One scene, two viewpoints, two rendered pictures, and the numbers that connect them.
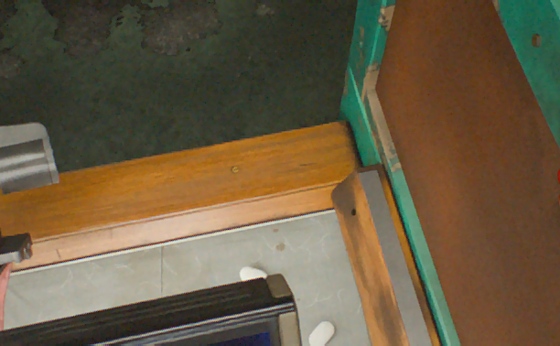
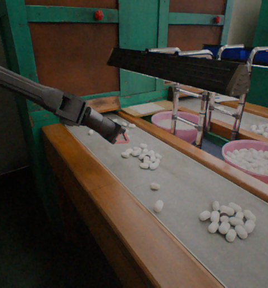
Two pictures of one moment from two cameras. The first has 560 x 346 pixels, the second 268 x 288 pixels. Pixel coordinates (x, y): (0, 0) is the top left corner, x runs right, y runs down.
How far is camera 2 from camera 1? 1.15 m
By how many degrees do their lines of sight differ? 75
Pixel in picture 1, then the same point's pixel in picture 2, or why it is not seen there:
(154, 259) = (91, 147)
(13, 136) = not seen: hidden behind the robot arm
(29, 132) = not seen: hidden behind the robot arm
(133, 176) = (65, 149)
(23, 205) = (82, 165)
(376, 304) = (95, 106)
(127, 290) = (102, 148)
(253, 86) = not seen: outside the picture
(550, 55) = (80, 13)
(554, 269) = (99, 42)
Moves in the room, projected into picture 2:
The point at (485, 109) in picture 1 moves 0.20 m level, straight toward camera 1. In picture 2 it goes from (73, 44) to (116, 44)
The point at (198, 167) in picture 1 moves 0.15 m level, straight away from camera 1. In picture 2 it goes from (60, 140) to (22, 150)
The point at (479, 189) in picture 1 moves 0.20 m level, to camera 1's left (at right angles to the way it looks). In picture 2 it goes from (82, 58) to (91, 63)
